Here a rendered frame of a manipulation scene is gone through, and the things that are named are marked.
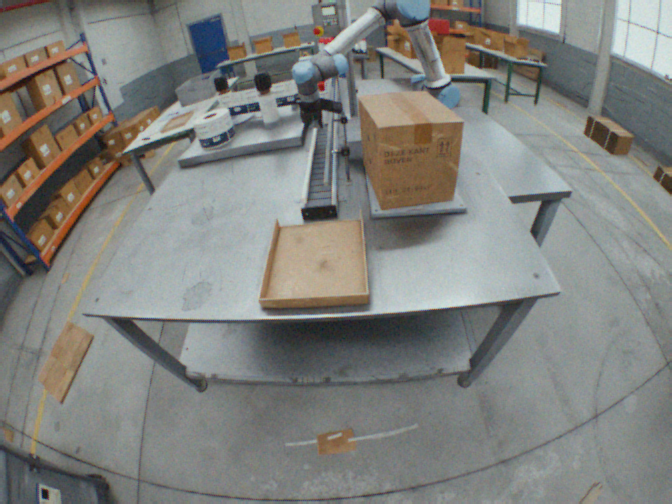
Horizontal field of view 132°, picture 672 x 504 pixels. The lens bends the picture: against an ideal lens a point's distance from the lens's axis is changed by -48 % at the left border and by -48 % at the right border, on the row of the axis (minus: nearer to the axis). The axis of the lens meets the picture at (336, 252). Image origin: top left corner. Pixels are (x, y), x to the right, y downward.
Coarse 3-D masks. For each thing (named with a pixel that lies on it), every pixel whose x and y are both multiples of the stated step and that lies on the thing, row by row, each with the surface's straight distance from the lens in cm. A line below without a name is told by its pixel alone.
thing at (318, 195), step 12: (324, 132) 137; (324, 144) 125; (324, 156) 115; (312, 168) 108; (324, 168) 106; (312, 180) 101; (312, 192) 95; (324, 192) 93; (312, 204) 89; (324, 204) 88
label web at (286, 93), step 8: (272, 88) 172; (280, 88) 172; (288, 88) 172; (296, 88) 175; (256, 96) 175; (280, 96) 173; (288, 96) 173; (296, 96) 175; (256, 104) 177; (280, 104) 175; (288, 104) 174
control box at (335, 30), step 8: (312, 8) 163; (320, 8) 160; (336, 8) 155; (312, 16) 164; (320, 16) 161; (328, 16) 158; (336, 16) 155; (320, 24) 161; (320, 32) 162; (328, 32) 159; (336, 32) 156
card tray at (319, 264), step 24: (288, 240) 86; (312, 240) 84; (336, 240) 82; (360, 240) 82; (288, 264) 79; (312, 264) 78; (336, 264) 76; (360, 264) 76; (264, 288) 74; (288, 288) 74; (312, 288) 73; (336, 288) 72; (360, 288) 71
